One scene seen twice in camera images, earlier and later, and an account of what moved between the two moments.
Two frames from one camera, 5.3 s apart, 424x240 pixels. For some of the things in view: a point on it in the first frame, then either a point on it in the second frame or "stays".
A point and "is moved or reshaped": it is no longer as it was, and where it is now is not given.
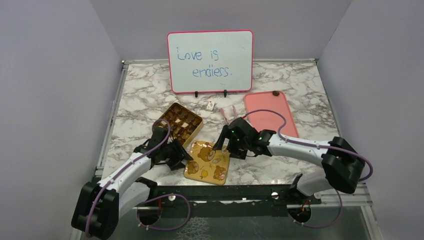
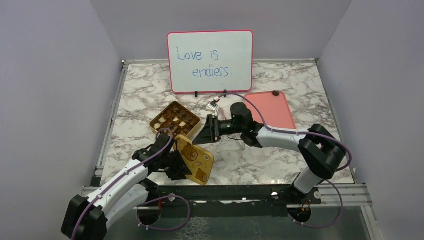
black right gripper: [225, 132] to [210, 133]
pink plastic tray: [268, 120] stays
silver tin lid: [208, 165] is moved or reshaped
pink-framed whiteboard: [210, 61] stays
